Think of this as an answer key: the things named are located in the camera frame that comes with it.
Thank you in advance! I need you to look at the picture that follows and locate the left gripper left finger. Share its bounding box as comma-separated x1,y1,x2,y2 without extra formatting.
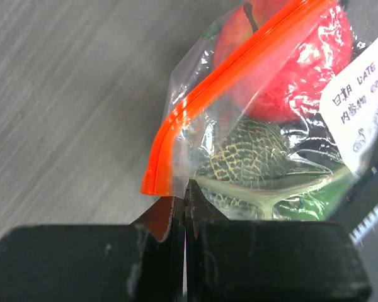
0,198,184,301

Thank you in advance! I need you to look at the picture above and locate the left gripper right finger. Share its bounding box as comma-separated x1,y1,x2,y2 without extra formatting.
185,181,372,301

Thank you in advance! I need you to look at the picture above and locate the green cucumber toy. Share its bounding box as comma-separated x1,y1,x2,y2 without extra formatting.
273,166,357,221

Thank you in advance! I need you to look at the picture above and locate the green melon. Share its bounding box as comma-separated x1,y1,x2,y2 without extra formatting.
193,117,331,220

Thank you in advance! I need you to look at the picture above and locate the clear zip top bag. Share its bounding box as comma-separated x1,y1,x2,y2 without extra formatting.
141,1,378,222

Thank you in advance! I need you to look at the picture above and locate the red pomegranate toy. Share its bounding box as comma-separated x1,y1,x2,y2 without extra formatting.
213,1,353,123

